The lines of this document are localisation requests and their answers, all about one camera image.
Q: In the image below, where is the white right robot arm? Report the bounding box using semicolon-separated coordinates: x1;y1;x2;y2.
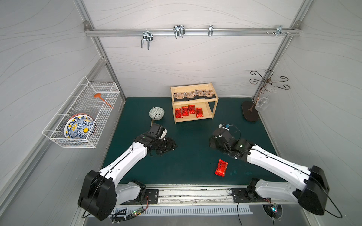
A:
209;127;330;216

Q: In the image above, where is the patterned ceramic bowl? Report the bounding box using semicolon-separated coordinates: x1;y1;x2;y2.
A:
149;107;165;121

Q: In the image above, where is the green table mat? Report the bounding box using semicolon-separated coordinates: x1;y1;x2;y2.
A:
103;97;281;185

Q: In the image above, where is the blue yellow patterned plate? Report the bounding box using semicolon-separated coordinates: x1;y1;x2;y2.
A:
64;114;95;139

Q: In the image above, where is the metal corner hook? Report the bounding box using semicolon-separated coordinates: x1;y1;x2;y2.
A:
266;25;291;37

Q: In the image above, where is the orange plastic spatula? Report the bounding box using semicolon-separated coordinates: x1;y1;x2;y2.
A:
93;93;114;109

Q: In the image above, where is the red tea bag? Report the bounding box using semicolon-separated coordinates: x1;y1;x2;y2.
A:
174;108;183;118
182;106;189;117
188;105;196;115
215;159;228;178
196;108;204;118

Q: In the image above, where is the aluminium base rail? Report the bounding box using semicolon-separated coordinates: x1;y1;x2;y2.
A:
153;186;290;204

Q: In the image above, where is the metal scroll cup stand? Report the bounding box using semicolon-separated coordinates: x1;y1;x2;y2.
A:
241;69;291;122

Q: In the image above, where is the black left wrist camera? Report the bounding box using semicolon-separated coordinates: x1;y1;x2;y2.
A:
147;123;167;140

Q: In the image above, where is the white wire basket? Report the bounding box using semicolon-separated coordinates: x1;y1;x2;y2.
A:
42;77;120;149

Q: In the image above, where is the wooden two-tier shelf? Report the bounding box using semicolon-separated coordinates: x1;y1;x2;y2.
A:
171;82;219;123

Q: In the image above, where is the brown tea bag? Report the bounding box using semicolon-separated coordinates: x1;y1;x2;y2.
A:
184;91;196;100
203;89;216;99
173;92;185;101
195;89;205;99

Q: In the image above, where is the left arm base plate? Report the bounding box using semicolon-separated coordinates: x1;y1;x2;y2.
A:
122;189;159;205

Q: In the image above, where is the clear wine glass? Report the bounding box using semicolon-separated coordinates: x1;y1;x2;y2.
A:
255;84;278;112

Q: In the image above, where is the small metal hook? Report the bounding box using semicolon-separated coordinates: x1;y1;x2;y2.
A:
208;25;214;37

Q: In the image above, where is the aluminium top rail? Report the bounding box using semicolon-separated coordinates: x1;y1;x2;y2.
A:
85;28;302;38

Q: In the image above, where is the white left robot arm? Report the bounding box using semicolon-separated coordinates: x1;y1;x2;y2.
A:
78;137;177;220

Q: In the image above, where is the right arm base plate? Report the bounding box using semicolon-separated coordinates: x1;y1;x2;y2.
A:
229;185;271;203

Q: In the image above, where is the metal loop hook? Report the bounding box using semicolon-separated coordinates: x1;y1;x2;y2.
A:
173;25;185;39

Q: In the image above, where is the metal double hook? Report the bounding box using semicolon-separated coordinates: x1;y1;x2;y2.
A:
141;31;153;50

